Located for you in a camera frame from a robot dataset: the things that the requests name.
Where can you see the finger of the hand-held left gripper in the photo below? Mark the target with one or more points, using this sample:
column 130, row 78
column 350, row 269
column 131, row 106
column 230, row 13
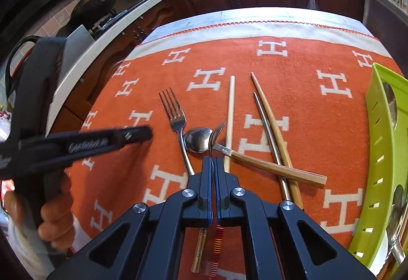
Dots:
column 95, row 142

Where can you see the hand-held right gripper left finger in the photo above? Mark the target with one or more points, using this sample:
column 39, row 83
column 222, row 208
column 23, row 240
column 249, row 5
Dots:
column 205, row 190

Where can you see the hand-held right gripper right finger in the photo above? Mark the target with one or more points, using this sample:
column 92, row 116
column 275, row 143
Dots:
column 221, row 194

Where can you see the pale chopstick red striped end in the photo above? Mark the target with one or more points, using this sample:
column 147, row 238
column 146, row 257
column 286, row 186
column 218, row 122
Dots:
column 230, row 107

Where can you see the green plastic tray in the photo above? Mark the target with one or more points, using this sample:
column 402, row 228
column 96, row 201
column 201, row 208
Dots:
column 379, row 155

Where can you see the small steel spoon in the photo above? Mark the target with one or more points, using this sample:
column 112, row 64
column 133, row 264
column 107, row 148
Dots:
column 398, row 209

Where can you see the person's left forearm white sleeve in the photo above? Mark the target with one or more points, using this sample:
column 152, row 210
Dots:
column 28, row 257

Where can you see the person's left hand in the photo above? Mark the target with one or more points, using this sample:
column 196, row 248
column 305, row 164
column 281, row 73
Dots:
column 59, row 219

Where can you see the black electric kettle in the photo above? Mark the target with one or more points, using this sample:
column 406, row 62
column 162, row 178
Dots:
column 9, row 71

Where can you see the grey metal sheet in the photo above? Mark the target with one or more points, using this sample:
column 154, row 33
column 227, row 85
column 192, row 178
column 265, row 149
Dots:
column 76, row 44

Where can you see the steel fork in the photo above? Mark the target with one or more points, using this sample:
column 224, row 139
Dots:
column 177, row 117

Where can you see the steel chopstick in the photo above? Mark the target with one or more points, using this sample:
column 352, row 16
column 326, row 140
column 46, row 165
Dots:
column 265, row 118

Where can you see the black gas stove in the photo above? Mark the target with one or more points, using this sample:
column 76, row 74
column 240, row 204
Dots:
column 102, row 23

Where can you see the orange printed blanket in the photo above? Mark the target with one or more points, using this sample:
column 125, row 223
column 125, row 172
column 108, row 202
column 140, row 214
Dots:
column 302, row 139

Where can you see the brown wooden chopstick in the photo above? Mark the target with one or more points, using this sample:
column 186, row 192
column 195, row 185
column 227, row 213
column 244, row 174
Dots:
column 265, row 100

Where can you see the hanging plastic bag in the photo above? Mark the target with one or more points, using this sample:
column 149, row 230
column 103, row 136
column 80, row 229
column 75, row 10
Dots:
column 312, row 4

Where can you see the grey steel appliance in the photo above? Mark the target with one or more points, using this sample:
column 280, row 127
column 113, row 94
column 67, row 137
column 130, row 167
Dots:
column 389, row 28

